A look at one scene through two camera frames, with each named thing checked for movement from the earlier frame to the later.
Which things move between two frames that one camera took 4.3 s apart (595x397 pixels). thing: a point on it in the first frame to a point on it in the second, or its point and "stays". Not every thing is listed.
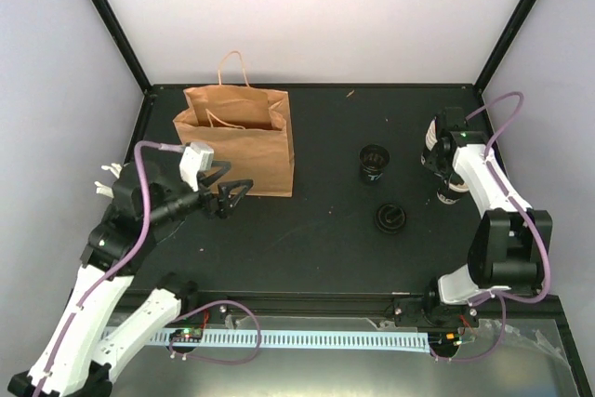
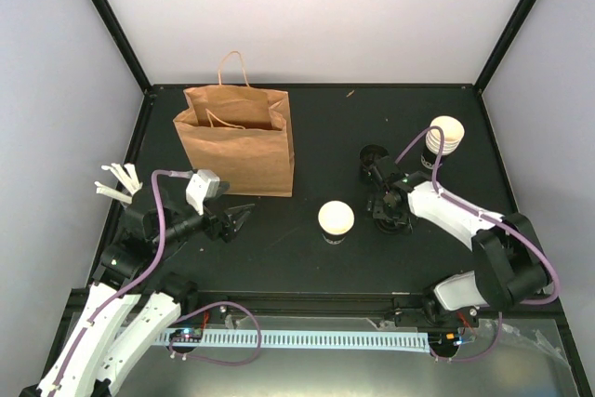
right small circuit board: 444,340 stays
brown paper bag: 247,126 stays
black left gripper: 224,205 to 216,230
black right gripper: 436,171 to 377,204
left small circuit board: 186,335 stays
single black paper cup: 452,192 to 336,218
